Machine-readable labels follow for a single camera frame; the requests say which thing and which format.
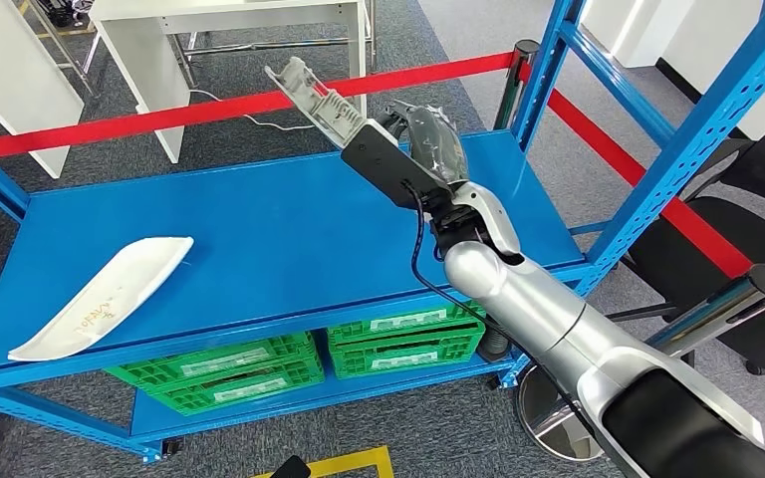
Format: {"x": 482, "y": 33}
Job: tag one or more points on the white board panel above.
{"x": 13, "y": 79}

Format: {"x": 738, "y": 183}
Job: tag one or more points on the white desk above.
{"x": 138, "y": 59}

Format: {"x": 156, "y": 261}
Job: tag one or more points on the white elongated plastic trim part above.
{"x": 105, "y": 297}

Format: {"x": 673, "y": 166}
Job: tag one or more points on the green plastic crate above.
{"x": 224, "y": 361}
{"x": 396, "y": 321}
{"x": 244, "y": 390}
{"x": 402, "y": 356}

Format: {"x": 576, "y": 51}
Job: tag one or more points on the red barrier belt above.
{"x": 620, "y": 158}
{"x": 158, "y": 122}

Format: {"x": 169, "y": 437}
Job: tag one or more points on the silver plastic wheel hubcap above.
{"x": 316, "y": 102}

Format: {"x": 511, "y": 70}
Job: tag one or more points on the chrome tube frame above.
{"x": 66, "y": 53}

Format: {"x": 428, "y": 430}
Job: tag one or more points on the blue metal shelf rack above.
{"x": 224, "y": 251}

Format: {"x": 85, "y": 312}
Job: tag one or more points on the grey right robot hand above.
{"x": 438, "y": 145}

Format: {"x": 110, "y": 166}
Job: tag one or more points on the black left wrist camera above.
{"x": 290, "y": 468}

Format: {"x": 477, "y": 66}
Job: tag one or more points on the yellow floor tape square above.
{"x": 336, "y": 465}

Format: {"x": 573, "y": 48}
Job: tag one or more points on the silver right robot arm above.
{"x": 554, "y": 330}

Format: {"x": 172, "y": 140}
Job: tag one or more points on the chrome stanchion post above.
{"x": 719, "y": 316}
{"x": 518, "y": 79}

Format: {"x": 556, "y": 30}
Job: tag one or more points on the black office chair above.
{"x": 752, "y": 290}

